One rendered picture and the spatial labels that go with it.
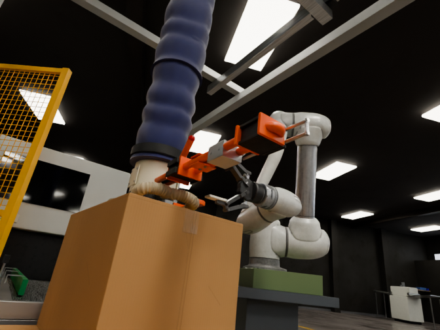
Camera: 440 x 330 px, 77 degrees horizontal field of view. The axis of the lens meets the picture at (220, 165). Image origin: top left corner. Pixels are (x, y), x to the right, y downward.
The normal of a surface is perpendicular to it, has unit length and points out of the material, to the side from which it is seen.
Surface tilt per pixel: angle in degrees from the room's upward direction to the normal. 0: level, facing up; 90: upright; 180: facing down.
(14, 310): 90
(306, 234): 106
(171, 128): 74
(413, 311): 90
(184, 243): 90
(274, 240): 90
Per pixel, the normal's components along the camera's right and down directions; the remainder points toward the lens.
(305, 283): 0.25, -0.34
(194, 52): 0.73, -0.03
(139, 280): 0.64, -0.22
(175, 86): 0.36, -0.51
